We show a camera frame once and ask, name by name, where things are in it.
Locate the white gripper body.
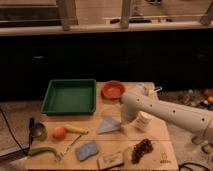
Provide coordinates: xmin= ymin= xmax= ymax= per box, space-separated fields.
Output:
xmin=121 ymin=105 xmax=138 ymax=125

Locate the light blue towel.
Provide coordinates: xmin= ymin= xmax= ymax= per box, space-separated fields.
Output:
xmin=96 ymin=116 xmax=121 ymax=134

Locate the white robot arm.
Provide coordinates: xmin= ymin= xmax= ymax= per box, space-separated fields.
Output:
xmin=121 ymin=84 xmax=213 ymax=143

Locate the green plastic tray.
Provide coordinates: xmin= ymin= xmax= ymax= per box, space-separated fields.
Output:
xmin=41 ymin=79 xmax=96 ymax=116

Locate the white plastic cup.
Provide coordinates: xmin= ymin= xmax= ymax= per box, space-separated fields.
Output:
xmin=134 ymin=112 xmax=153 ymax=130

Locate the orange bowl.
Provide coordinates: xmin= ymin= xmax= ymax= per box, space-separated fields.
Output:
xmin=101 ymin=80 xmax=125 ymax=100

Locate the brown pine cone object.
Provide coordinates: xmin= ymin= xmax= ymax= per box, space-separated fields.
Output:
xmin=132 ymin=139 xmax=153 ymax=164

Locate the wooden block brush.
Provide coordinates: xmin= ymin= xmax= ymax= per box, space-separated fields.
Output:
xmin=97 ymin=151 xmax=124 ymax=170

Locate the blue sponge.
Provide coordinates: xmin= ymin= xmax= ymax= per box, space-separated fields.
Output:
xmin=75 ymin=141 xmax=99 ymax=161

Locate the yellow banana toy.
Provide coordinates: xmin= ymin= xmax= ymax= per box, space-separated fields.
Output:
xmin=64 ymin=124 xmax=89 ymax=134

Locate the orange fruit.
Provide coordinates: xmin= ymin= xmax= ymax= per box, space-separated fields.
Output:
xmin=53 ymin=126 xmax=66 ymax=140

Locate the metal fork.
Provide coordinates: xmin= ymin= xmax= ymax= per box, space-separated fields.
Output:
xmin=56 ymin=135 xmax=82 ymax=162

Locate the green handled peeler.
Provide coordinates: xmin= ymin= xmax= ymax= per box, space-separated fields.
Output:
xmin=28 ymin=147 xmax=57 ymax=156

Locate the black cable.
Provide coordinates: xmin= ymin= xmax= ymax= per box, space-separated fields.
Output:
xmin=0 ymin=108 xmax=30 ymax=160

